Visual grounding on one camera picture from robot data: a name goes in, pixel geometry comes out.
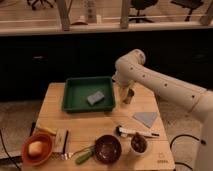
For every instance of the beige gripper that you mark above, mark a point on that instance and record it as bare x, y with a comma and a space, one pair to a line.
123, 90

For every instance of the grey-blue sponge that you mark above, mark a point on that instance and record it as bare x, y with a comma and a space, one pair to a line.
95, 97

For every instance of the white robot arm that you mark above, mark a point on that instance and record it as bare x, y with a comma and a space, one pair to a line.
196, 100

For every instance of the grey folded cloth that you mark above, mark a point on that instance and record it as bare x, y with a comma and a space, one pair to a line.
147, 118

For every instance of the white black-tipped tool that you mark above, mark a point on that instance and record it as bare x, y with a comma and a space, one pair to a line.
121, 131

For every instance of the green plastic tray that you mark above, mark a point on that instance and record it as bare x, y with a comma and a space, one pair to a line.
78, 90

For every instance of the dark purple bowl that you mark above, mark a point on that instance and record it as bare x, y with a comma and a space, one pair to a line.
107, 149

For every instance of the wooden block with black edge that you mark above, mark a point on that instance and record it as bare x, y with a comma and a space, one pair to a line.
60, 140

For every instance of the office chair middle background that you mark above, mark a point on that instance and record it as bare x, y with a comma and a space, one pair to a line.
141, 5

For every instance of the office chair background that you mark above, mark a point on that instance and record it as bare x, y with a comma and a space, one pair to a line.
141, 5
34, 4
190, 4

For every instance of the white power strip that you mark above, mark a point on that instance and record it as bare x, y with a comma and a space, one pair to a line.
91, 11

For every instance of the yellow banana-like item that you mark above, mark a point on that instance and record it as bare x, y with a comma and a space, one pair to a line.
46, 129

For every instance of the orange bowl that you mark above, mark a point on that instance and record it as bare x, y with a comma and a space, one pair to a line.
46, 153

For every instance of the office chair right background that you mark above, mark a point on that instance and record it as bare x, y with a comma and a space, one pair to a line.
190, 4

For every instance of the yellow round fruit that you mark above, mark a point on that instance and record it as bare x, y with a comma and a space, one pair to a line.
35, 148

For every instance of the office chair left background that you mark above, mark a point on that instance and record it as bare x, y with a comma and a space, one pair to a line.
34, 4

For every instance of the green-handled fork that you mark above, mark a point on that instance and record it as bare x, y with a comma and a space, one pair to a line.
81, 155

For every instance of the wooden post middle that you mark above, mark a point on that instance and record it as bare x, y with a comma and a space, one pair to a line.
124, 19

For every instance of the wooden post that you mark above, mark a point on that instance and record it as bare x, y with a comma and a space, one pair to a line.
124, 19
63, 13

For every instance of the wooden post left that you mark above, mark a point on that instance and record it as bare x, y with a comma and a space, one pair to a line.
63, 13

